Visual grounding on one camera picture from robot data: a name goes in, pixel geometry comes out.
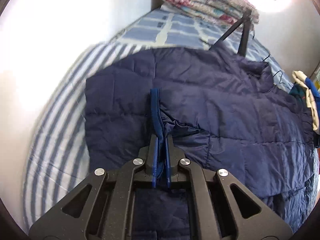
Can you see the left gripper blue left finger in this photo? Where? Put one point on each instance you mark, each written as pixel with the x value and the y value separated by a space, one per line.
pixel 151 162

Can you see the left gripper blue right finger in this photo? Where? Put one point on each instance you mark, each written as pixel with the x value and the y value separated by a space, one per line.
pixel 171 161

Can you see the navy quilted puffer jacket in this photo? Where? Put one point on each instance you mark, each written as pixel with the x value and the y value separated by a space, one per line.
pixel 221 109

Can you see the blue striped bed cover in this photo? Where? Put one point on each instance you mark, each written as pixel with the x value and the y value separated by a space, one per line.
pixel 58 157

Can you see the blue checked bed sheet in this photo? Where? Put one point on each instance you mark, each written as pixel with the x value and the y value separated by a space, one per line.
pixel 167 28

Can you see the blue garment pile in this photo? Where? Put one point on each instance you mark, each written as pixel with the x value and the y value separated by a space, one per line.
pixel 307 93

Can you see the folded floral quilt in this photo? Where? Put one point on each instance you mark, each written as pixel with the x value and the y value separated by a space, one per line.
pixel 221 12

